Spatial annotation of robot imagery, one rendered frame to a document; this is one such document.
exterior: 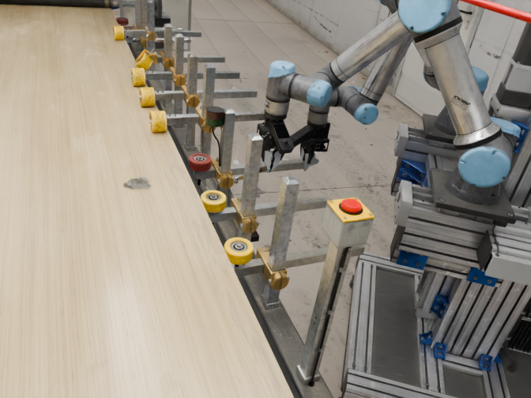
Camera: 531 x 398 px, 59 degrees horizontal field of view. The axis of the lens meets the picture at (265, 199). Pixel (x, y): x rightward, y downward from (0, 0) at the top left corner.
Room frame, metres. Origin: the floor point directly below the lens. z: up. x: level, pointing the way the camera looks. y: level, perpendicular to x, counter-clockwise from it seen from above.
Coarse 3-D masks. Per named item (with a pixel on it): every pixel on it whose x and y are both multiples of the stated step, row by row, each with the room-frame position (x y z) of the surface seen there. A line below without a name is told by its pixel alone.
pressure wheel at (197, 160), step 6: (192, 156) 1.46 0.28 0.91; (198, 156) 1.46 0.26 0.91; (204, 156) 1.48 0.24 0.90; (192, 162) 1.42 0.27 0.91; (198, 162) 1.43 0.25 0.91; (204, 162) 1.43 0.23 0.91; (210, 162) 1.45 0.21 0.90; (192, 168) 1.42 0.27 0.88; (198, 168) 1.42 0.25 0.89; (204, 168) 1.42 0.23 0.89; (198, 180) 1.45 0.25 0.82
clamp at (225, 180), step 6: (216, 162) 1.51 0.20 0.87; (216, 168) 1.46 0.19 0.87; (216, 174) 1.46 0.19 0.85; (222, 174) 1.43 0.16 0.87; (228, 174) 1.44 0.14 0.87; (216, 180) 1.45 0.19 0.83; (222, 180) 1.41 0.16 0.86; (228, 180) 1.42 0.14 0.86; (222, 186) 1.41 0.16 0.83; (228, 186) 1.42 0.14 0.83
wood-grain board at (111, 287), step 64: (0, 64) 2.11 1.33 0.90; (64, 64) 2.23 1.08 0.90; (128, 64) 2.36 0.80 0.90; (0, 128) 1.48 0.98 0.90; (64, 128) 1.55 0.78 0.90; (128, 128) 1.63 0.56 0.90; (0, 192) 1.10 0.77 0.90; (64, 192) 1.14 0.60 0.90; (128, 192) 1.19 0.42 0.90; (192, 192) 1.24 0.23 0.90; (0, 256) 0.84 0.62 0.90; (64, 256) 0.87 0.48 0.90; (128, 256) 0.90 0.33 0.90; (192, 256) 0.94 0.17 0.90; (0, 320) 0.65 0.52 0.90; (64, 320) 0.67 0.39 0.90; (128, 320) 0.70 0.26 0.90; (192, 320) 0.72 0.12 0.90; (256, 320) 0.75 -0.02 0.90; (0, 384) 0.51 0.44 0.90; (64, 384) 0.52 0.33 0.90; (128, 384) 0.54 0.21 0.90; (192, 384) 0.56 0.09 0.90; (256, 384) 0.58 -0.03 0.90
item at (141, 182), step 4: (140, 176) 1.26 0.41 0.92; (144, 176) 1.27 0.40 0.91; (132, 180) 1.24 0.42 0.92; (136, 180) 1.24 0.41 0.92; (140, 180) 1.25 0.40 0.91; (144, 180) 1.24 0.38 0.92; (148, 180) 1.26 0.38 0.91; (124, 184) 1.22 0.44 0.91; (128, 184) 1.22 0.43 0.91; (132, 184) 1.23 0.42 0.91; (136, 184) 1.23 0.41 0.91; (140, 184) 1.23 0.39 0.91; (144, 184) 1.23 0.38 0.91; (148, 184) 1.24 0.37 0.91; (132, 188) 1.21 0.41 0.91; (136, 188) 1.21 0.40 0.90; (140, 188) 1.22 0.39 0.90; (144, 188) 1.22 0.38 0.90; (148, 188) 1.22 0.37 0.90
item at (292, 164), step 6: (282, 162) 1.60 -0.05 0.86; (288, 162) 1.61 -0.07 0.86; (294, 162) 1.61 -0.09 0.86; (300, 162) 1.62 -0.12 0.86; (210, 168) 1.47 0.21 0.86; (234, 168) 1.50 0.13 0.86; (240, 168) 1.51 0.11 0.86; (276, 168) 1.57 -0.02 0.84; (282, 168) 1.58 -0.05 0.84; (288, 168) 1.59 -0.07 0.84; (294, 168) 1.60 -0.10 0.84; (300, 168) 1.62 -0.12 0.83; (198, 174) 1.44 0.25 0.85; (204, 174) 1.45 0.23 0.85; (210, 174) 1.46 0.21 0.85; (234, 174) 1.50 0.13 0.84; (240, 174) 1.51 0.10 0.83
